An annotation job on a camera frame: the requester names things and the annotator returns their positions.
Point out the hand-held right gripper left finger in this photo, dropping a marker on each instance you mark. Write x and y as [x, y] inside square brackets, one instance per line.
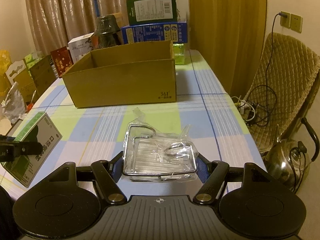
[117, 172]

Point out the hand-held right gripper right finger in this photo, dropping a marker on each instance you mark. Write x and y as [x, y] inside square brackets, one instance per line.
[203, 170]

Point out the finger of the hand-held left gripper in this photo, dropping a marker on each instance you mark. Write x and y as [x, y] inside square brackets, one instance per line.
[27, 148]
[7, 139]

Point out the green and white medicine box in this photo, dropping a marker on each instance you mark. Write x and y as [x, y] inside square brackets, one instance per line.
[45, 132]

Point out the cardboard box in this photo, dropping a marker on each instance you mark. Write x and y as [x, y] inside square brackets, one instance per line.
[120, 85]

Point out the checkered cloth desktop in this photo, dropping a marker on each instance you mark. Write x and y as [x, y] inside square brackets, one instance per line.
[212, 130]

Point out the clear plastic bag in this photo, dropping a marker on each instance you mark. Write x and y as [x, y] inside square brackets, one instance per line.
[12, 105]

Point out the yellow plastic bag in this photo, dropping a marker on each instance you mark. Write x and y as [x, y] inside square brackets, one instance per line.
[4, 67]

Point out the white power strip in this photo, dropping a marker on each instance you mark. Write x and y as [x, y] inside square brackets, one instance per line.
[246, 110]

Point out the brown cardboard carton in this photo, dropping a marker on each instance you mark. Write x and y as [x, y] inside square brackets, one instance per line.
[42, 73]

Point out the steel kettle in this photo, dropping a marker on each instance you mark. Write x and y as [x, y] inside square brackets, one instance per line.
[285, 165]

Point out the green tissue pack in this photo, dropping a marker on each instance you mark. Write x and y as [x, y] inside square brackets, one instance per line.
[33, 58]

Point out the red gift box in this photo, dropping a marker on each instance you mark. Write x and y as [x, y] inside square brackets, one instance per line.
[61, 63]

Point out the white humidifier box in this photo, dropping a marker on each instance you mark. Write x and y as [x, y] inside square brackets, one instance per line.
[78, 48]

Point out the light green packet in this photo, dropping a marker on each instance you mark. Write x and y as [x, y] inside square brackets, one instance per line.
[181, 53]

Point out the chair with quilted cover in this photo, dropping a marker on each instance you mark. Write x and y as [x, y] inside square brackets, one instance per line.
[285, 80]

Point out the golden curtain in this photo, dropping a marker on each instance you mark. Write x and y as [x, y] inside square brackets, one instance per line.
[225, 37]

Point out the dark glass vase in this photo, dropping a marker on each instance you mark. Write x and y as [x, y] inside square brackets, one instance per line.
[106, 32]

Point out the blue printed box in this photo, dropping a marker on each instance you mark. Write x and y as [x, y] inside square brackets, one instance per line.
[155, 33]

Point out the beige curtain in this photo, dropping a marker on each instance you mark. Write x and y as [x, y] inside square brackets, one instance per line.
[75, 10]

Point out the dark green printed box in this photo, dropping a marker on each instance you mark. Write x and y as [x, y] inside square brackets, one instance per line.
[151, 8]

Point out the wall outlet with charger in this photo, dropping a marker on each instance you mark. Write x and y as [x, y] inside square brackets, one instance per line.
[285, 19]

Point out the beige wall outlet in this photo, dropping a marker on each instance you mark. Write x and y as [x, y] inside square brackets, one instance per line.
[296, 23]

